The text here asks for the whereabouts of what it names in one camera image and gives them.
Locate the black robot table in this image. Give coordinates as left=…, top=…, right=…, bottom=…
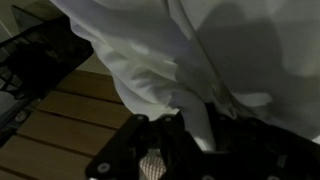
left=0, top=4, right=95, bottom=101

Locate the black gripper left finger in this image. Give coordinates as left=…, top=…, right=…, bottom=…
left=84, top=110, right=208, bottom=180

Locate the wooden dresser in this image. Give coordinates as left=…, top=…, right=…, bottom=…
left=0, top=53, right=134, bottom=180

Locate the white duvet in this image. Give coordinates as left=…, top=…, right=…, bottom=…
left=49, top=0, right=320, bottom=153

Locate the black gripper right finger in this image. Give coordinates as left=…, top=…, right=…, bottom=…
left=203, top=102, right=320, bottom=180

